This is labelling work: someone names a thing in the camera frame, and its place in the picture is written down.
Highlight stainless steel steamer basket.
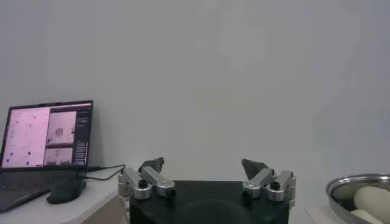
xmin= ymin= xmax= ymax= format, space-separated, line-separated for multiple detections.
xmin=306 ymin=172 xmax=390 ymax=224

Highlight black laptop charger cable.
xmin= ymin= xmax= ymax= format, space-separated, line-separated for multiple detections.
xmin=80 ymin=164 xmax=127 ymax=182

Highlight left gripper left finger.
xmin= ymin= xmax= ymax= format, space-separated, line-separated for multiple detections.
xmin=118 ymin=156 xmax=177 ymax=201

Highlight white steamed baozi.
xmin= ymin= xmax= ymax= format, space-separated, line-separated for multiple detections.
xmin=353 ymin=186 xmax=390 ymax=224
xmin=350 ymin=208 xmax=385 ymax=224

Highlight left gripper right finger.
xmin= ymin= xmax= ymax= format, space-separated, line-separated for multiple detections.
xmin=241 ymin=158 xmax=297 ymax=202

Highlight black laptop with mouse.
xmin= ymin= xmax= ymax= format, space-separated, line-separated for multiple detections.
xmin=0 ymin=99 xmax=94 ymax=214

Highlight black computer mouse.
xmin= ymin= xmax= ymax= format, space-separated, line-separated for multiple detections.
xmin=46 ymin=177 xmax=88 ymax=205

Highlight white side table with mouse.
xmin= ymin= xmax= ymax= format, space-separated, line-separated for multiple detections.
xmin=0 ymin=169 xmax=132 ymax=224

